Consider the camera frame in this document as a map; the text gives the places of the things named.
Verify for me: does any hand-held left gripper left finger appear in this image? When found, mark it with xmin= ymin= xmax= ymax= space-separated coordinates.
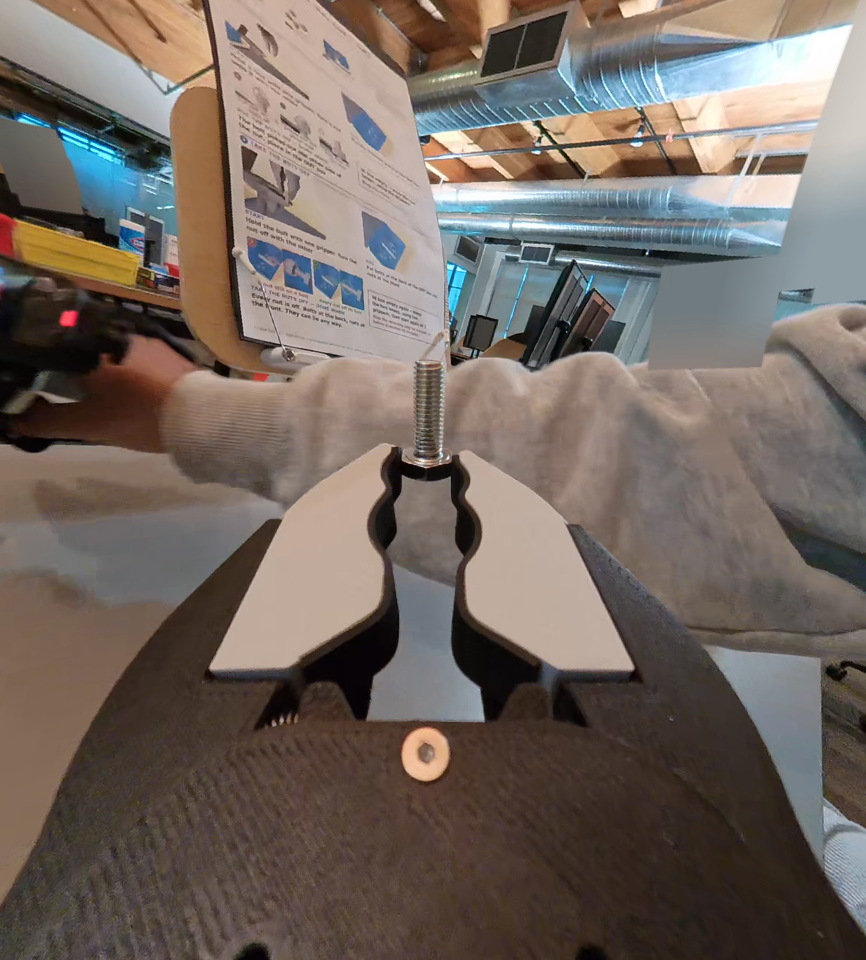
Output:
xmin=208 ymin=441 xmax=404 ymax=717

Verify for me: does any silver ventilation duct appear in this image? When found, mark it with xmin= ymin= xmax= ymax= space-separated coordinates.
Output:
xmin=409 ymin=21 xmax=854 ymax=138
xmin=431 ymin=178 xmax=795 ymax=255

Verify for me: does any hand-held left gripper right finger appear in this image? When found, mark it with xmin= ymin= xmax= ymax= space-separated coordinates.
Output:
xmin=449 ymin=450 xmax=638 ymax=721

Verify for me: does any stack of yellow bins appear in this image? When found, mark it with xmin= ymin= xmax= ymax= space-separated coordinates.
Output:
xmin=11 ymin=216 xmax=143 ymax=289

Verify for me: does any black monitor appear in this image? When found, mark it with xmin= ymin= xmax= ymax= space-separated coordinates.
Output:
xmin=529 ymin=258 xmax=593 ymax=363
xmin=571 ymin=288 xmax=618 ymax=358

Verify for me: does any person's right hand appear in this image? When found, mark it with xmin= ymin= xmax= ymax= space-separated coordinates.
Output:
xmin=22 ymin=333 xmax=195 ymax=455

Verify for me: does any metal air vent box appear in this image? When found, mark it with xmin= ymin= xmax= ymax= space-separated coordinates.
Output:
xmin=476 ymin=2 xmax=593 ymax=108

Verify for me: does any printed instruction sheet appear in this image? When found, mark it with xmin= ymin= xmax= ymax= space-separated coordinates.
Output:
xmin=204 ymin=0 xmax=450 ymax=363

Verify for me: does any person's right forearm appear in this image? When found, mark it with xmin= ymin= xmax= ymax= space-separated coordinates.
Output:
xmin=161 ymin=300 xmax=866 ymax=663

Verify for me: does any steel bolt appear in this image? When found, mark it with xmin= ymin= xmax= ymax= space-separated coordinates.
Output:
xmin=401 ymin=358 xmax=455 ymax=479

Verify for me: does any grey desk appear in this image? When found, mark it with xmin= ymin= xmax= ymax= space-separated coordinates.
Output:
xmin=0 ymin=442 xmax=825 ymax=960

